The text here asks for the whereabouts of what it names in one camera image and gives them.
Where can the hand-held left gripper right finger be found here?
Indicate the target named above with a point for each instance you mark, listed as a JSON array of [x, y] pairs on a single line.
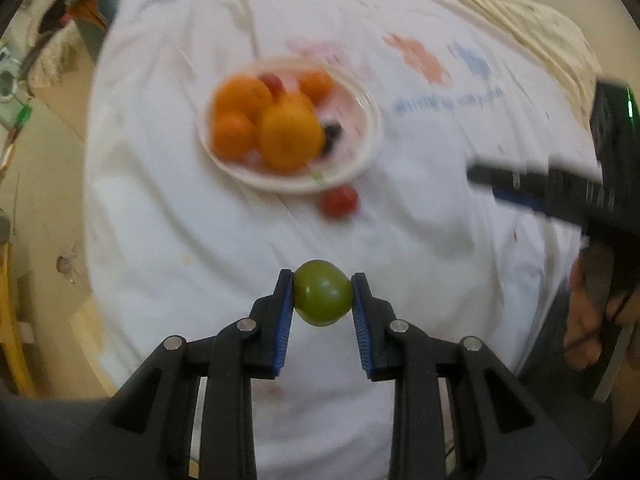
[[361, 325]]

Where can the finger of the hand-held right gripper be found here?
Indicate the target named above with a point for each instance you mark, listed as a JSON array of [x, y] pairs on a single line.
[[520, 182]]

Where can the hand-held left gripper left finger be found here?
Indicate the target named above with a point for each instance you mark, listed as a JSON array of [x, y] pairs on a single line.
[[284, 325]]

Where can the green tomato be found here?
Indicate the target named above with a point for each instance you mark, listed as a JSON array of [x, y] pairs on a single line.
[[321, 292]]

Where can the pink oval ceramic bowl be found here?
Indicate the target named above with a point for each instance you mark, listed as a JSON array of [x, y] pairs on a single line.
[[350, 152]]

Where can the large yellow-orange orange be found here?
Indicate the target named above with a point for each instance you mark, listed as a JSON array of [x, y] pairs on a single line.
[[291, 137]]

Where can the medium mandarin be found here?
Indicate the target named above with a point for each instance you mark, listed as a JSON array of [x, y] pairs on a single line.
[[232, 136]]

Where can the small mandarin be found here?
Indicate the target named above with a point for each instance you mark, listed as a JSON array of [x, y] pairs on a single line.
[[316, 86], [294, 98]]

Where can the red tomato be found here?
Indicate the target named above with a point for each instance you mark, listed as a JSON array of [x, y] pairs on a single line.
[[272, 82]]

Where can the person's right hand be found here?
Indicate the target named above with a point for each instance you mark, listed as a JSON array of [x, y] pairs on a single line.
[[582, 332]]

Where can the dark red round fruit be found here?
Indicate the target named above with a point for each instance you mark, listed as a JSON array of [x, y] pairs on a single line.
[[340, 201]]

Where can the grey clothing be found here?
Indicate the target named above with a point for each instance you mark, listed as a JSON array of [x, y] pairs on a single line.
[[545, 332]]

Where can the white printed tablecloth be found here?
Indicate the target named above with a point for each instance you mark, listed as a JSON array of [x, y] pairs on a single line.
[[175, 210]]

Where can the beige woven cloth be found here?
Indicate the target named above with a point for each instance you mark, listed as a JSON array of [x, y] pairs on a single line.
[[525, 20]]

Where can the dark purple fruit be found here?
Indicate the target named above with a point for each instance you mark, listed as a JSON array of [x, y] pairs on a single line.
[[332, 133]]

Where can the yellow wooden furniture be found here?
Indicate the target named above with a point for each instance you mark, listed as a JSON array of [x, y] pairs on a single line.
[[11, 325]]

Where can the green plastic item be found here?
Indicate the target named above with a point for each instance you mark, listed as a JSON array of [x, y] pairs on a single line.
[[21, 116]]

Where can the beige fringed cloth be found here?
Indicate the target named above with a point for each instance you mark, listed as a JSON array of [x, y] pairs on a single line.
[[60, 57]]

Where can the orange cloth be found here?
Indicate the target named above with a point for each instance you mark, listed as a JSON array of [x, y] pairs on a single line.
[[86, 9]]

